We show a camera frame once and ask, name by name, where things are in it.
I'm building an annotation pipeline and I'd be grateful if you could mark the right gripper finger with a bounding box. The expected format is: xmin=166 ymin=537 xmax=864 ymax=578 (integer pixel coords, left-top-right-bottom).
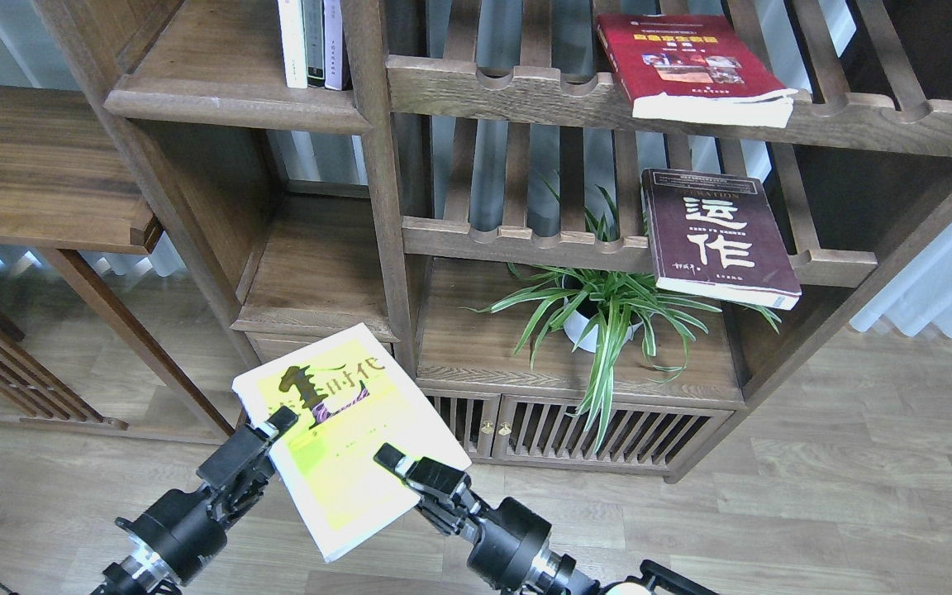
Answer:
xmin=374 ymin=443 xmax=412 ymax=481

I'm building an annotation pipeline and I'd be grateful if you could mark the white upright book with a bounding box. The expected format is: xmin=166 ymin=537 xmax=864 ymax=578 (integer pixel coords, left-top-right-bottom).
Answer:
xmin=277 ymin=0 xmax=307 ymax=89

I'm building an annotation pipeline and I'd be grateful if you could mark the wooden side table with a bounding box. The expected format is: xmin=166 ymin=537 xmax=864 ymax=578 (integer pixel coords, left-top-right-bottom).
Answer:
xmin=0 ymin=86 xmax=234 ymax=440

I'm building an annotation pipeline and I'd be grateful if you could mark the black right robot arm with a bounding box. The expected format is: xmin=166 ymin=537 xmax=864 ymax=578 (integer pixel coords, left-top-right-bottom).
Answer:
xmin=374 ymin=443 xmax=711 ymax=594

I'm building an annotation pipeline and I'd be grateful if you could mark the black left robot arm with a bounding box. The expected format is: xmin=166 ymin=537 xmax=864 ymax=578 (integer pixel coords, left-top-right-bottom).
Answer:
xmin=94 ymin=406 xmax=298 ymax=594

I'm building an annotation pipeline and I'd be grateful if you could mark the green spider plant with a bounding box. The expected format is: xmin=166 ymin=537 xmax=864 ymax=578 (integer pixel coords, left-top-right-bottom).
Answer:
xmin=467 ymin=175 xmax=783 ymax=454

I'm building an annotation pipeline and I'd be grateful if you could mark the white plant pot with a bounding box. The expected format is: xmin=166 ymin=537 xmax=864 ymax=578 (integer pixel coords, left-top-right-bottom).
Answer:
xmin=561 ymin=285 xmax=644 ymax=355

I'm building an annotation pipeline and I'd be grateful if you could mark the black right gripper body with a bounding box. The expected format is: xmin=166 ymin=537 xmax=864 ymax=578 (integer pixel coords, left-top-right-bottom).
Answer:
xmin=403 ymin=457 xmax=553 ymax=593

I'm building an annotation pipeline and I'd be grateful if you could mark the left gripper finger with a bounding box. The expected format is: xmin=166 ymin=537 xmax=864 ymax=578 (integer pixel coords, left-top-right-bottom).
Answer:
xmin=259 ymin=406 xmax=298 ymax=438

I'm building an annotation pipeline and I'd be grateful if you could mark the dark green upright book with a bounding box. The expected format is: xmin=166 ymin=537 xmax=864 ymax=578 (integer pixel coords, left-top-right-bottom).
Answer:
xmin=301 ymin=0 xmax=326 ymax=88

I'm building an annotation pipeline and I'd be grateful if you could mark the yellow green book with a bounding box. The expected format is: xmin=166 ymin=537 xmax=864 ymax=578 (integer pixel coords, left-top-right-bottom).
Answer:
xmin=233 ymin=324 xmax=472 ymax=564

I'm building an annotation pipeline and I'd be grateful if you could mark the dark brown book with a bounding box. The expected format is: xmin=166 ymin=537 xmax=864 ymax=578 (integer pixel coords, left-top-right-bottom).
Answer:
xmin=641 ymin=169 xmax=802 ymax=310

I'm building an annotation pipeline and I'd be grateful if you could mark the dark wooden bookshelf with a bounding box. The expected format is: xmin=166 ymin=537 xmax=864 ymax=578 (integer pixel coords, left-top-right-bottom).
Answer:
xmin=35 ymin=1 xmax=952 ymax=482

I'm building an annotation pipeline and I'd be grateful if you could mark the red book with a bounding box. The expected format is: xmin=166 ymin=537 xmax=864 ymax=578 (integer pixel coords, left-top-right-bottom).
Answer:
xmin=596 ymin=12 xmax=797 ymax=129

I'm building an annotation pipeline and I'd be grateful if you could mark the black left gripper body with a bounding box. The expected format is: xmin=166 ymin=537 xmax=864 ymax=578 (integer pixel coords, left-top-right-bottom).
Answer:
xmin=114 ymin=426 xmax=277 ymax=585

